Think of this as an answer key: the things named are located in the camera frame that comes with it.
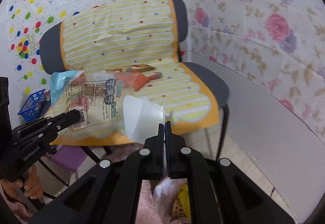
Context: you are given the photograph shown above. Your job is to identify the yellow foam fruit net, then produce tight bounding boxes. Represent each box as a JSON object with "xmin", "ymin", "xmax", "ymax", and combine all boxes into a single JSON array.
[{"xmin": 172, "ymin": 183, "xmax": 191, "ymax": 223}]

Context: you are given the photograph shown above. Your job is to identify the pink fuzzy sleeve forearm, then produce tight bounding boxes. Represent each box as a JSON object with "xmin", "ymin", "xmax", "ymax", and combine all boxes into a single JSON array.
[{"xmin": 1, "ymin": 179, "xmax": 33, "ymax": 223}]

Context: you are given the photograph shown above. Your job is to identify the person's left hand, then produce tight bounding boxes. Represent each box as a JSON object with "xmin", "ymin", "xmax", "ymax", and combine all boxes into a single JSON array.
[{"xmin": 1, "ymin": 165, "xmax": 43, "ymax": 203}]

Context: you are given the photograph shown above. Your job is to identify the blue plastic basket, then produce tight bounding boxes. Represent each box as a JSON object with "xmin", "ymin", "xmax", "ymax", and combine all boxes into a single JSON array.
[{"xmin": 18, "ymin": 89, "xmax": 45, "ymax": 122}]

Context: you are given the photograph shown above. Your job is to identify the purple plastic basket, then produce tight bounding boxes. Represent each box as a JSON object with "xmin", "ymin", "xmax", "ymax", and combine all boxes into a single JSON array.
[{"xmin": 49, "ymin": 146, "xmax": 88, "ymax": 174}]

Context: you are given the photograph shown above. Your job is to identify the grey office chair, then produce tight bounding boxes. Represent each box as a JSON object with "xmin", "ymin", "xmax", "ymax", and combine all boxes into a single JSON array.
[{"xmin": 39, "ymin": 0, "xmax": 230, "ymax": 181}]

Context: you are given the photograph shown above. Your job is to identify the orange knitted hat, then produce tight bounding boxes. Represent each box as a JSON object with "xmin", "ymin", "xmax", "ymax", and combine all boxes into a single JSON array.
[{"xmin": 114, "ymin": 71, "xmax": 163, "ymax": 91}]

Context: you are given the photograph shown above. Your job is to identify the gold candy wrapper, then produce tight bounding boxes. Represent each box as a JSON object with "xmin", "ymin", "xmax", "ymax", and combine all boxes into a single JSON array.
[{"xmin": 106, "ymin": 64, "xmax": 155, "ymax": 73}]

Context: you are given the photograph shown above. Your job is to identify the floral pattern wall sheet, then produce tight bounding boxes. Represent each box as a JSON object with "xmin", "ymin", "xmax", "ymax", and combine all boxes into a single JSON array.
[{"xmin": 184, "ymin": 0, "xmax": 324, "ymax": 139}]

